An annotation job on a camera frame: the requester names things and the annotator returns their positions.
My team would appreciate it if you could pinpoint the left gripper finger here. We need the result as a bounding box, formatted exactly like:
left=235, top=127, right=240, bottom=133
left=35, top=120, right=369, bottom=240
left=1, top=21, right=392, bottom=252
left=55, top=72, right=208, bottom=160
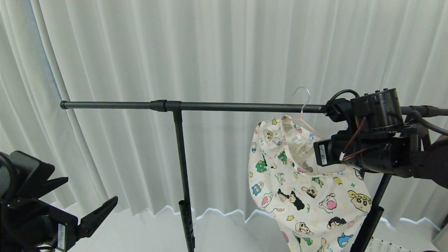
left=77, top=196, right=119, bottom=240
left=34, top=177, right=69, bottom=197

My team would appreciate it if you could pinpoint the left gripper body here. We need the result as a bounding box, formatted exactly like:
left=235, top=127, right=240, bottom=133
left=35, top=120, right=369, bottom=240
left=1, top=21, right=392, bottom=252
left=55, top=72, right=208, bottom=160
left=0, top=198, right=79, bottom=252

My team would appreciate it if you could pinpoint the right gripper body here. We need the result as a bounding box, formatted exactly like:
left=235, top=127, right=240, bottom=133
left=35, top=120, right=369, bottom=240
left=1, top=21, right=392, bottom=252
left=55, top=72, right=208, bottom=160
left=313, top=134, right=414, bottom=176

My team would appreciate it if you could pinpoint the cream printed garment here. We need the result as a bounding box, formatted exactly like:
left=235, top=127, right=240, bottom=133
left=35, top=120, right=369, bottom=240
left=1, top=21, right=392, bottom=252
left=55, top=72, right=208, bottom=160
left=248, top=115, right=372, bottom=252

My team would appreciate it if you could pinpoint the pink clothes hanger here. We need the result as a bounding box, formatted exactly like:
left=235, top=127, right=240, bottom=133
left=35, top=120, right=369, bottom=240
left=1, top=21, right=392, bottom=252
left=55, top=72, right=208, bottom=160
left=281, top=86, right=327, bottom=140

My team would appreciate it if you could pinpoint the white laundry basket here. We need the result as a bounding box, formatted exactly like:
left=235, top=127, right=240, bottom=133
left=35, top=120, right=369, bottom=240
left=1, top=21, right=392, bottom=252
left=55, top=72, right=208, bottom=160
left=364, top=237, right=412, bottom=252

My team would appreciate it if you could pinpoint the black clothes rack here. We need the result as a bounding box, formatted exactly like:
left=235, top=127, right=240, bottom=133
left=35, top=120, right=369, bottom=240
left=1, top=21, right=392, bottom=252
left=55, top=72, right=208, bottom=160
left=59, top=100, right=448, bottom=252

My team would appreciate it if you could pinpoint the white curtain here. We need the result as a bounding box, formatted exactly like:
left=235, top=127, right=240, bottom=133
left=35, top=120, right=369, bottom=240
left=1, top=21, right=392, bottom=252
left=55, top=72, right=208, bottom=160
left=0, top=0, right=448, bottom=231

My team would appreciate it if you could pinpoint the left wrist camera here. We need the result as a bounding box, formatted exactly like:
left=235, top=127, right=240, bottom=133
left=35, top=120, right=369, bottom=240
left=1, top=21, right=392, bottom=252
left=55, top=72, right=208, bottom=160
left=6, top=150, right=57, bottom=201

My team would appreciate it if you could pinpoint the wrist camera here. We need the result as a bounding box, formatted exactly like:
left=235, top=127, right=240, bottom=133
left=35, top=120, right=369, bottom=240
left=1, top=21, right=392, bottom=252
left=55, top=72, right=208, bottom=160
left=325, top=98, right=353, bottom=123
left=6, top=150, right=57, bottom=201

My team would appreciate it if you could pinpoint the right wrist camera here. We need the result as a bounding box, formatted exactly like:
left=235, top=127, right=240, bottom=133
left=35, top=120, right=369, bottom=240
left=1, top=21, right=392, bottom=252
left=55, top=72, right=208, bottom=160
left=325, top=98, right=353, bottom=123

